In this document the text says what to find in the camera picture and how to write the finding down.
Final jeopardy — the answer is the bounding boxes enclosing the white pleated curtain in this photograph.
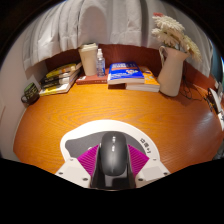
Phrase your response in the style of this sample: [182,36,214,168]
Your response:
[21,0,214,71]

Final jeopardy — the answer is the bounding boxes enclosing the white and grey mouse pad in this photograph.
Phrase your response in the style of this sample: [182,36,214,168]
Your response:
[59,119,161,168]

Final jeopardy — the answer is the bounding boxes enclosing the dark grey computer mouse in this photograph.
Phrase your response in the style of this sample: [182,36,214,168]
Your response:
[98,131,129,177]

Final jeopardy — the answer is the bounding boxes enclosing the orange and white book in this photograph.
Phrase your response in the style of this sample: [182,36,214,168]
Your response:
[125,65,161,93]

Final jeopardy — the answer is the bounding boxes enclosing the white electronic device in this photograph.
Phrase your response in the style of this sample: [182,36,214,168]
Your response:
[206,87,224,131]

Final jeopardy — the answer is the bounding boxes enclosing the white pitcher vase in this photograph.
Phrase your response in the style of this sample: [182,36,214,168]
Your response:
[157,45,191,98]

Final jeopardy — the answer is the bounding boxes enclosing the black cable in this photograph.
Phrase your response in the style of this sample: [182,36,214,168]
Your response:
[179,59,208,101]

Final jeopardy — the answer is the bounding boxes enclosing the dark red book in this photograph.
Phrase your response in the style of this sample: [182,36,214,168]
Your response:
[75,72,109,86]

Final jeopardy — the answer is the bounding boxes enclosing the thin black book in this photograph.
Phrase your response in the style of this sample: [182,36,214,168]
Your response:
[39,69,81,84]

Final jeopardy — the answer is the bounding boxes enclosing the dark mug with green inside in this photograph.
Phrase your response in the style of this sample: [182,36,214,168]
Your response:
[20,82,41,106]

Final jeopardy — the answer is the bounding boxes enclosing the clear spray bottle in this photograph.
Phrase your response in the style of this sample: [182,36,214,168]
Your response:
[95,48,107,78]

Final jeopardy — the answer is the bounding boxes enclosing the white flower bouquet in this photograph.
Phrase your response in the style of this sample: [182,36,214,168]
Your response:
[151,12,203,63]

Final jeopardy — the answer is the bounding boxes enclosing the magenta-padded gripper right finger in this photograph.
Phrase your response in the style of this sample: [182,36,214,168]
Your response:
[126,143,172,189]

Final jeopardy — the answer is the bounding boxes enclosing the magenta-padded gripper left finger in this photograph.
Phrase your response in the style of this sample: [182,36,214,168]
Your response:
[54,143,101,189]

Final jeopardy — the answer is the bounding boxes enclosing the cream travel tumbler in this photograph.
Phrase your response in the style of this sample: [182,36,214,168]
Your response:
[78,42,99,77]

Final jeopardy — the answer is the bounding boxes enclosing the thick black book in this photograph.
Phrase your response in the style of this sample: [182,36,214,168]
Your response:
[39,74,79,90]

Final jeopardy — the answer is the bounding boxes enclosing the white and yellow book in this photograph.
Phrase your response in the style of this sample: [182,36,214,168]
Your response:
[38,79,78,98]

